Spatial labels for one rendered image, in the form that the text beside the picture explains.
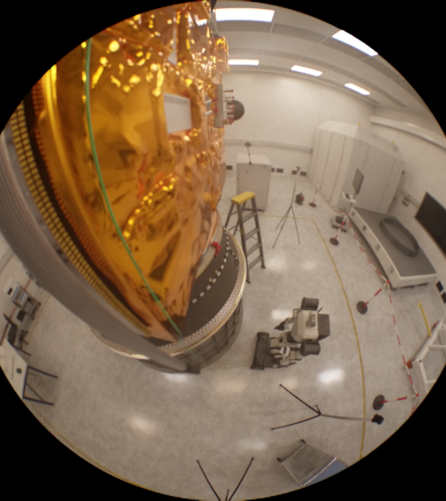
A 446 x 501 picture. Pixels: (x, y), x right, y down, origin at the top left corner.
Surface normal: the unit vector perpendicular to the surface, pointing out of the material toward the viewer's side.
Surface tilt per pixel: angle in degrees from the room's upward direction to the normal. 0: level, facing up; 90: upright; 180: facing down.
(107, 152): 93
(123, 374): 0
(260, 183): 90
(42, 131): 90
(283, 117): 90
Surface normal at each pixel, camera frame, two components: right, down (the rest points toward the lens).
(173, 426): -0.03, -0.71
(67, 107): 0.66, 0.48
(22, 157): 0.99, 0.07
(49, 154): 0.10, 0.67
